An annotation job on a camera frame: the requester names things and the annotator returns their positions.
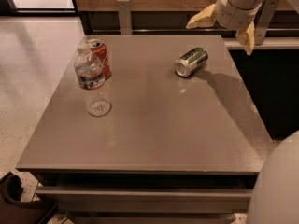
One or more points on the grey table with drawer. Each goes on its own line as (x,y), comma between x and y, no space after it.
(171,150)

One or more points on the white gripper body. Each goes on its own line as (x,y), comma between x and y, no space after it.
(231,13)

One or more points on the orange soda can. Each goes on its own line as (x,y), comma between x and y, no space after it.
(99,48)

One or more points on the clear plastic water bottle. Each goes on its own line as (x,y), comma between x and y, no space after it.
(91,78)

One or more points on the left metal bracket post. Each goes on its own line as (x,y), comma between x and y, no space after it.
(124,15)

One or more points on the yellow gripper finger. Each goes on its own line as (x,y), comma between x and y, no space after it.
(205,18)
(246,38)

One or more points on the dark brown chair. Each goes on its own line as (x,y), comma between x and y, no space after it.
(14,211)

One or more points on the metal bracket post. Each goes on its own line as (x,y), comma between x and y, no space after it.
(263,19)
(124,15)

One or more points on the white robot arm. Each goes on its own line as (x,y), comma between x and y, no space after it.
(275,197)

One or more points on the right metal bracket post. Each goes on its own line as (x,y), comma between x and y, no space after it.
(263,19)

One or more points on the green soda can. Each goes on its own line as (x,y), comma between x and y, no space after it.
(190,62)

